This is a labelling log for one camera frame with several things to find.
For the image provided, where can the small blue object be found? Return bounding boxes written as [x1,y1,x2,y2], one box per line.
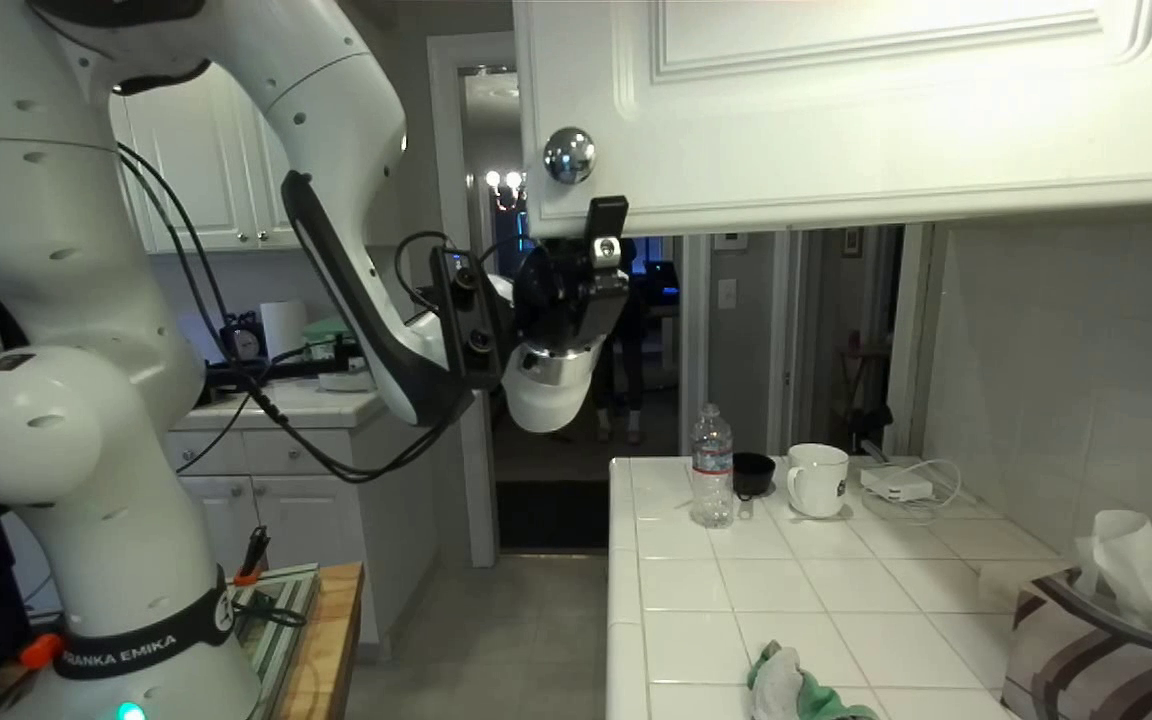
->
[215,309,274,364]

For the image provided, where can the white cabinet door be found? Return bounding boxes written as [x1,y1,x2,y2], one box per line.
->
[508,0,1152,243]

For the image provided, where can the white base cabinets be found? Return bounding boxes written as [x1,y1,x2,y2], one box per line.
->
[154,379,441,660]

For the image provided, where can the small black pan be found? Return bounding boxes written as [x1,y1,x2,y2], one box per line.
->
[730,448,783,508]

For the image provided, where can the wooden table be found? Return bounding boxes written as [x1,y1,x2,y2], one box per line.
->
[0,558,367,720]

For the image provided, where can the clear plastic water bottle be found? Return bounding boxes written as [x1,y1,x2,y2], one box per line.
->
[689,399,741,533]

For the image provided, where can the aluminium frame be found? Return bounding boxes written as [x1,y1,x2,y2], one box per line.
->
[230,560,328,694]

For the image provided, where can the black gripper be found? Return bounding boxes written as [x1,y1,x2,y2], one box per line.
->
[508,194,638,358]

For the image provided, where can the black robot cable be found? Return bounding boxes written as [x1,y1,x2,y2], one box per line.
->
[113,136,476,488]

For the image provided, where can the striped tissue box cover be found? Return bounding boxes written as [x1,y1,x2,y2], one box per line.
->
[995,565,1152,720]

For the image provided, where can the white ceramic mug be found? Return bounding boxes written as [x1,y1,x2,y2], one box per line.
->
[779,441,857,525]

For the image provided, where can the white tissue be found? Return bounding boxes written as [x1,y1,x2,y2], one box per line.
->
[1083,504,1152,649]

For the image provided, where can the white wall cabinets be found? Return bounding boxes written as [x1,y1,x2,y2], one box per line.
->
[107,65,305,261]

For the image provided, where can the small orange knob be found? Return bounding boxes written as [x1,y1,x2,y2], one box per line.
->
[13,627,68,675]

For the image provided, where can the chrome round door knob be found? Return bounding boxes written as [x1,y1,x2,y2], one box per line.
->
[540,125,601,190]

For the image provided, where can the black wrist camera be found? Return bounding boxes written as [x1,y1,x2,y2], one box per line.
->
[434,243,512,391]

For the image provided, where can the green crumpled cloth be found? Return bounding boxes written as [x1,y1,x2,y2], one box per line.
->
[745,636,882,720]

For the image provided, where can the green container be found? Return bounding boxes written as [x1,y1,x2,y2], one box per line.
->
[301,312,358,391]

